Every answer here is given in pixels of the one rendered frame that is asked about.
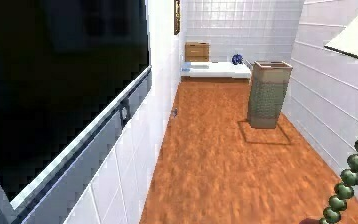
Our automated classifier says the white bed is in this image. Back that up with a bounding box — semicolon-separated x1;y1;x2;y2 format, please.
180;61;252;80

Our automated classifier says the light wooden chest of drawers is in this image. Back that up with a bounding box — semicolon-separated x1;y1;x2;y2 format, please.
184;41;210;63

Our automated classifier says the grey tall laundry bin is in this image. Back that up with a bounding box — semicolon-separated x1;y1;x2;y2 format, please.
246;60;294;130

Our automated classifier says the black television set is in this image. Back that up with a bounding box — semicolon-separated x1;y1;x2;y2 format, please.
0;0;153;224

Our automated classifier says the cream lamp shade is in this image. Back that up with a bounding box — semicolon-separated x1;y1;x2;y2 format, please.
324;0;358;64

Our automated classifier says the gold framed wall picture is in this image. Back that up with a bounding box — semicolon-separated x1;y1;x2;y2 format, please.
173;0;181;36

